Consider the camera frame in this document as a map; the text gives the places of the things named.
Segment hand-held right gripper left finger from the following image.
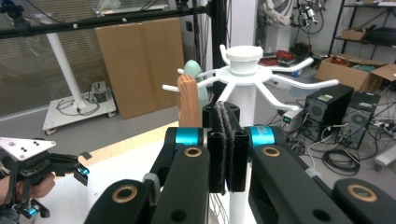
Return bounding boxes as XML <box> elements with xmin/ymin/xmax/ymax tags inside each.
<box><xmin>167</xmin><ymin>102</ymin><xmax>232</xmax><ymax>196</ymax></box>

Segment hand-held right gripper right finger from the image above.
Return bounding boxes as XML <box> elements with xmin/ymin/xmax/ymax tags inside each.
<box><xmin>221</xmin><ymin>102</ymin><xmax>277</xmax><ymax>193</ymax></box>

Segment mesh strainer with wooden handle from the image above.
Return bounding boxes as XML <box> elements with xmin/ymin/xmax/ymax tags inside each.
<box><xmin>177</xmin><ymin>73</ymin><xmax>204</xmax><ymax>128</ymax></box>

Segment white utensil rack stand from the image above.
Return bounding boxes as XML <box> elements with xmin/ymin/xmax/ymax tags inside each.
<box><xmin>162</xmin><ymin>44</ymin><xmax>340</xmax><ymax>224</ymax></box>

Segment small white device green display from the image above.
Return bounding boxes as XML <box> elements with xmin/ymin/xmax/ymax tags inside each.
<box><xmin>281</xmin><ymin>107</ymin><xmax>305</xmax><ymax>133</ymax></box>

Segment white pole stand wheeled base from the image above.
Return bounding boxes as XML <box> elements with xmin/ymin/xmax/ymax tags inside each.
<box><xmin>42</xmin><ymin>32</ymin><xmax>119</xmax><ymax>136</ymax></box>

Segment black computer tower green sticker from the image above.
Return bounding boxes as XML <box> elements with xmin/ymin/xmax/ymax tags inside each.
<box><xmin>304</xmin><ymin>83</ymin><xmax>355</xmax><ymax>143</ymax></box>

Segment brown cardboard sheet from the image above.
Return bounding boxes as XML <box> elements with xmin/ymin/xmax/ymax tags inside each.
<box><xmin>94</xmin><ymin>17</ymin><xmax>186</xmax><ymax>120</ymax></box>

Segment open cardboard box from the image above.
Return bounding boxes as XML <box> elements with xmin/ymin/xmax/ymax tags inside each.
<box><xmin>315</xmin><ymin>53</ymin><xmax>396</xmax><ymax>95</ymax></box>

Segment white stand legs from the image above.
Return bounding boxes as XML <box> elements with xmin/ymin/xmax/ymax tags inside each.
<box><xmin>373</xmin><ymin>145</ymin><xmax>396</xmax><ymax>170</ymax></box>

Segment black metal shelf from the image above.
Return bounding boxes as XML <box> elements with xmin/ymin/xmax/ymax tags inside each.
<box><xmin>327</xmin><ymin>0</ymin><xmax>396</xmax><ymax>59</ymax></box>

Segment coiled black cable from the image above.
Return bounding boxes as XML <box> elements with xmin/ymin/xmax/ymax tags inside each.
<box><xmin>321</xmin><ymin>148</ymin><xmax>362</xmax><ymax>176</ymax></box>

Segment black metal frame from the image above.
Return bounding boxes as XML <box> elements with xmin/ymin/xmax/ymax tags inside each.
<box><xmin>0</xmin><ymin>0</ymin><xmax>231</xmax><ymax>105</ymax></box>

